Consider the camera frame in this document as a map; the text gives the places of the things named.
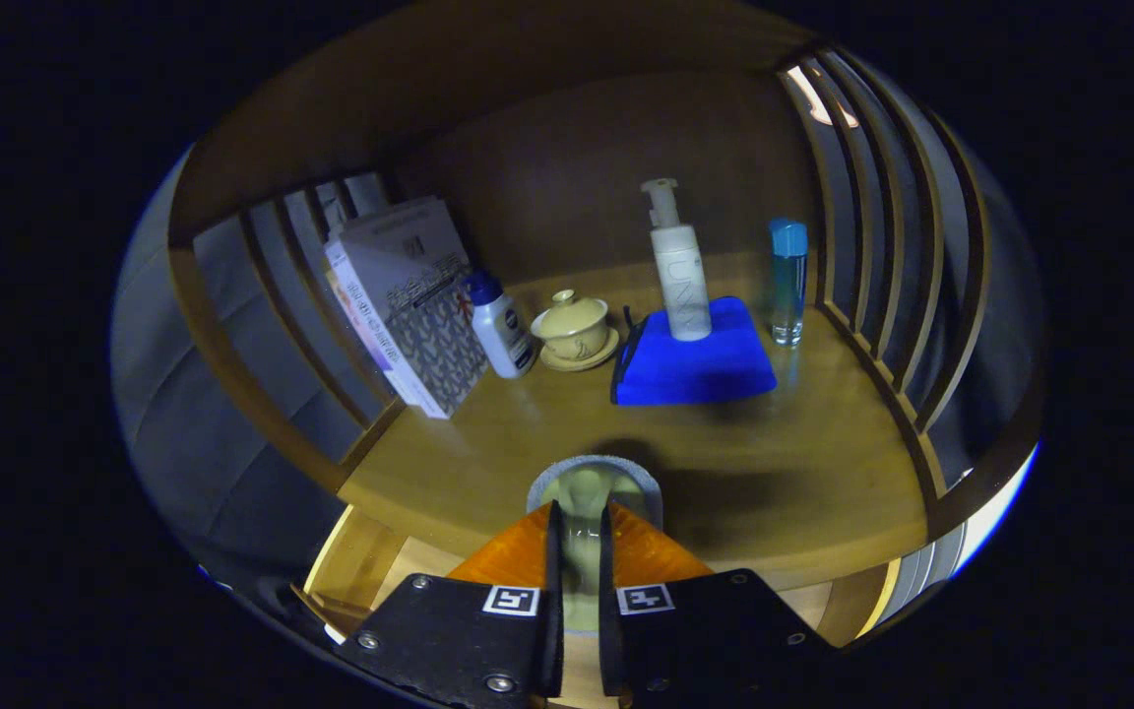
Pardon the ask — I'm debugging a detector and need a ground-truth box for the brown wooden cabinet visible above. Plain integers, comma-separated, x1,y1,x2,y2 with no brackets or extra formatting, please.
165,0,1045,552

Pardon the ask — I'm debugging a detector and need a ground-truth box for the wooden drawer with black knob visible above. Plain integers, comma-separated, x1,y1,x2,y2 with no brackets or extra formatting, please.
291,504,898,709

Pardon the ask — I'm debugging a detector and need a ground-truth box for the wooden countertop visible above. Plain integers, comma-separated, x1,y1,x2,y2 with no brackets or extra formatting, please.
336,251,932,592

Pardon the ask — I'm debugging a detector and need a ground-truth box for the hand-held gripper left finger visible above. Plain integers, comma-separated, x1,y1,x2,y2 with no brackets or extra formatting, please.
336,500,565,709

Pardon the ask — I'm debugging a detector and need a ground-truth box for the clear blue bottle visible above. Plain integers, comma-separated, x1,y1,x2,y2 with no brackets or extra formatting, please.
768,218,810,348

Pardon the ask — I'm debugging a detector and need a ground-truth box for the white bottle with blue cap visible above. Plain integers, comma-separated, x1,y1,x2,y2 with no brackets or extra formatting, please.
464,271,536,380

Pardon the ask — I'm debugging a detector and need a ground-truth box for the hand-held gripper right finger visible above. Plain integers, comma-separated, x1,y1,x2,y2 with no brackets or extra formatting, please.
598,500,839,709

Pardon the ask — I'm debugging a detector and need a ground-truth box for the yellow lidded tea bowl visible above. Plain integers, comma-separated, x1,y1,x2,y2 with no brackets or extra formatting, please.
531,289,620,373

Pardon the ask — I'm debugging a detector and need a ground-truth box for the white pump bottle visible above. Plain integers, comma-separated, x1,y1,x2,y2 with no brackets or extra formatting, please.
640,177,714,343

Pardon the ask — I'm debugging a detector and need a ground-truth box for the blue folded cloth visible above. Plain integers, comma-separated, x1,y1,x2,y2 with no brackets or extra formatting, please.
610,295,779,408

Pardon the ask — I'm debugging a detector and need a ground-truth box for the white patterned book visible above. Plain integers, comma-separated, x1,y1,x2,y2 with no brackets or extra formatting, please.
324,195,489,419

